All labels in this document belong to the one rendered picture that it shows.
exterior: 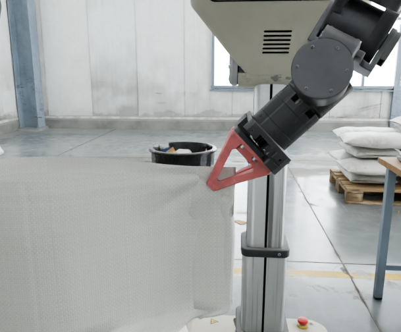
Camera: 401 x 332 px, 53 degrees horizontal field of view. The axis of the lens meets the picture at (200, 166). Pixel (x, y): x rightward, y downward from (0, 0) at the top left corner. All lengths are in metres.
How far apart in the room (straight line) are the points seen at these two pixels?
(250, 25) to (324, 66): 0.52
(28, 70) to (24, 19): 1.01
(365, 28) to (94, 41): 8.60
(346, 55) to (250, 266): 0.81
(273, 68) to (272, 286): 0.58
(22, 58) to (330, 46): 9.03
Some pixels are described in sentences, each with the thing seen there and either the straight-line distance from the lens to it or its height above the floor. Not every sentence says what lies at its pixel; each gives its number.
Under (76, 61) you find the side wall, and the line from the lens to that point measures 9.12.
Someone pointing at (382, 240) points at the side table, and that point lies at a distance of 2.26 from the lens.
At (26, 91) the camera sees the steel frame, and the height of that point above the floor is 0.81.
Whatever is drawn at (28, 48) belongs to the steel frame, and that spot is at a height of 1.67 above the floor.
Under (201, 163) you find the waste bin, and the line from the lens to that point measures 2.67.
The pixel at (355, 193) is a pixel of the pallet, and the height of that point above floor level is 0.10.
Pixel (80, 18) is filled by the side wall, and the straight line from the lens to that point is 9.13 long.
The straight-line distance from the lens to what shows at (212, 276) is 0.56.
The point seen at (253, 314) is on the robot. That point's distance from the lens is 1.20.
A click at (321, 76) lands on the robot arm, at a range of 0.40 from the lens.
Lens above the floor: 1.15
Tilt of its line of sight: 13 degrees down
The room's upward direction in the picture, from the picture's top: straight up
